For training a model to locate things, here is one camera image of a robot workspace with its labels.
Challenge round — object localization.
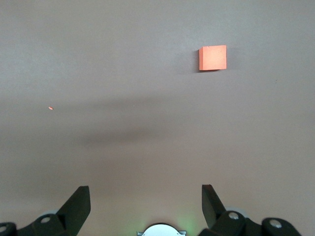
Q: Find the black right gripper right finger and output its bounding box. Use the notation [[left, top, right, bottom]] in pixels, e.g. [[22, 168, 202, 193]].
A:
[[198, 184, 302, 236]]

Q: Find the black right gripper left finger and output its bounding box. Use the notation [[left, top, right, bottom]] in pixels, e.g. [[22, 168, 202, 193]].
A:
[[0, 185, 91, 236]]

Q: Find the orange foam block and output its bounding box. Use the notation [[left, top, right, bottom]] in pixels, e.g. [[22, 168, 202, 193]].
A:
[[198, 45, 227, 72]]

